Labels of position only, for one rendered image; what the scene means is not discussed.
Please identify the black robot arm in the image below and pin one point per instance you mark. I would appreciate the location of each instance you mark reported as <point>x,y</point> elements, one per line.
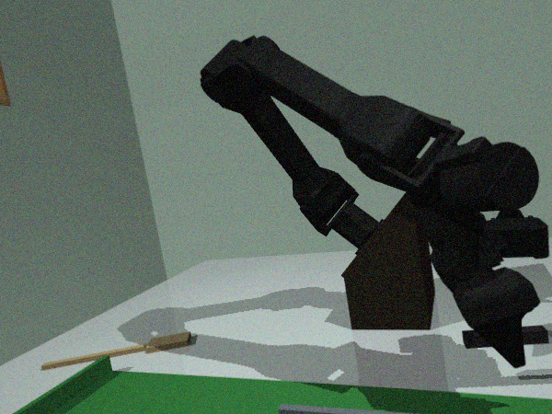
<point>382,137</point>

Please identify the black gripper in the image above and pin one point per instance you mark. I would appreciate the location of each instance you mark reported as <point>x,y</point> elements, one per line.
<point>492,302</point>

